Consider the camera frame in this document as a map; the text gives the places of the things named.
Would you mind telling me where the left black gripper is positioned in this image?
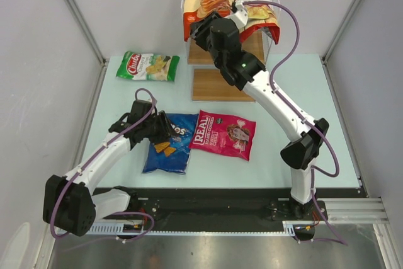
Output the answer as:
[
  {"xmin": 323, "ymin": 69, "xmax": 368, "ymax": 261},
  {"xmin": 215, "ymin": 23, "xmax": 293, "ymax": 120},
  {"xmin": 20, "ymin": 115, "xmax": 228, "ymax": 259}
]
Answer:
[{"xmin": 142, "ymin": 111, "xmax": 178, "ymax": 146}]

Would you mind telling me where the pink Real chips bag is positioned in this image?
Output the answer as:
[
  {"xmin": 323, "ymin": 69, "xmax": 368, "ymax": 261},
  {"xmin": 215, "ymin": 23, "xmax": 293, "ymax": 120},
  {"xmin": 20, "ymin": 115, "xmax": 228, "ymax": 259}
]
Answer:
[{"xmin": 189, "ymin": 110, "xmax": 256, "ymax": 161}]

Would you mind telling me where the red Chuba cassava chips bag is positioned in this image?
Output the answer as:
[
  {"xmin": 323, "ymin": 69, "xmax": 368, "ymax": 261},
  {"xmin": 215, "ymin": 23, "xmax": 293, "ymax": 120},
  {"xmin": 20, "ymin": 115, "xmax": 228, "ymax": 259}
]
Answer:
[{"xmin": 236, "ymin": 0, "xmax": 280, "ymax": 44}]

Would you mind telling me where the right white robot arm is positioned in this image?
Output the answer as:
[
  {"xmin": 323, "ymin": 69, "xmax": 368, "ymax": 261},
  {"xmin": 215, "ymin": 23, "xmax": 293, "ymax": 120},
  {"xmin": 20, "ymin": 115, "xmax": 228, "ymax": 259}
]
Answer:
[{"xmin": 190, "ymin": 12, "xmax": 329, "ymax": 219}]

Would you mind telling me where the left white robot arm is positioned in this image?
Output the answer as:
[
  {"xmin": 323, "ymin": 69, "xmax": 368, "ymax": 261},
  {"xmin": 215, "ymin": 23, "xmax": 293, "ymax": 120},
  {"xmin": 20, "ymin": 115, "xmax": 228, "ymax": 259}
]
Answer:
[{"xmin": 42, "ymin": 100, "xmax": 174, "ymax": 236}]

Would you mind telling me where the blue Doritos chips bag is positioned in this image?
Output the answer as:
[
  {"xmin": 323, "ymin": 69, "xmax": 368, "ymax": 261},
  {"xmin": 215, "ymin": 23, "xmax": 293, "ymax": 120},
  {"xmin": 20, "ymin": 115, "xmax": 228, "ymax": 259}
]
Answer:
[{"xmin": 142, "ymin": 113, "xmax": 198, "ymax": 175}]

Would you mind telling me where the green Chuba cassava chips bag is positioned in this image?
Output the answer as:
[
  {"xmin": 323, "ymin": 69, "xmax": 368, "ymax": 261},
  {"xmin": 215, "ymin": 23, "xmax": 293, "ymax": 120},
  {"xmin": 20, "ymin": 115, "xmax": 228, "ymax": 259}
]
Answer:
[{"xmin": 116, "ymin": 51, "xmax": 180, "ymax": 82}]

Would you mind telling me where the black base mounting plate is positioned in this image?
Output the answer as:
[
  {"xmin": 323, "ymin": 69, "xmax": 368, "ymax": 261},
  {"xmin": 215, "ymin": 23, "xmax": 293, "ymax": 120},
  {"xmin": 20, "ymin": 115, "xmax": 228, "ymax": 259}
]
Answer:
[{"xmin": 91, "ymin": 187, "xmax": 328, "ymax": 234}]

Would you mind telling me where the white wire wooden shelf rack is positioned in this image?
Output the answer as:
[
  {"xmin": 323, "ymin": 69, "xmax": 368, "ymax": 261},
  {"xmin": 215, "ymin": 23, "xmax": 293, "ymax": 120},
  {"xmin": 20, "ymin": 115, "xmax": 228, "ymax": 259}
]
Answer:
[{"xmin": 181, "ymin": 0, "xmax": 280, "ymax": 90}]

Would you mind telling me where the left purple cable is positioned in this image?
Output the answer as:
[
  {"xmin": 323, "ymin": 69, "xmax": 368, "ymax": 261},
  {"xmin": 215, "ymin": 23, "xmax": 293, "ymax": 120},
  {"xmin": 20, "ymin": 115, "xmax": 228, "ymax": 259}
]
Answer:
[{"xmin": 49, "ymin": 88, "xmax": 158, "ymax": 253}]

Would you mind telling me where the purple cable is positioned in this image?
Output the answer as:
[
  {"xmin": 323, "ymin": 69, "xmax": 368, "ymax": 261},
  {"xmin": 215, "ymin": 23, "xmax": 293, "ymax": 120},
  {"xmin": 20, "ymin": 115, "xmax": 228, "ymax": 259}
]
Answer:
[
  {"xmin": 49, "ymin": 88, "xmax": 158, "ymax": 253},
  {"xmin": 242, "ymin": 1, "xmax": 349, "ymax": 246}
]

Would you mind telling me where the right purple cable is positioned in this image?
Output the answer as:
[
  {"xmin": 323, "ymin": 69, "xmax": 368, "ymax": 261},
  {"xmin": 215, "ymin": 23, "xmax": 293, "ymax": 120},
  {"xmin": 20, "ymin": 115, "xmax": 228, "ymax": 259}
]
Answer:
[{"xmin": 242, "ymin": 1, "xmax": 349, "ymax": 246}]

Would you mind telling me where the aluminium frame rail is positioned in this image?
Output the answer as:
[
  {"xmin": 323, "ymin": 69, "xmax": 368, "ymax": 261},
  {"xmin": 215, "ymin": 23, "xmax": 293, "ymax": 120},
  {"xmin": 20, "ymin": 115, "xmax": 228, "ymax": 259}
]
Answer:
[{"xmin": 43, "ymin": 195, "xmax": 391, "ymax": 238}]

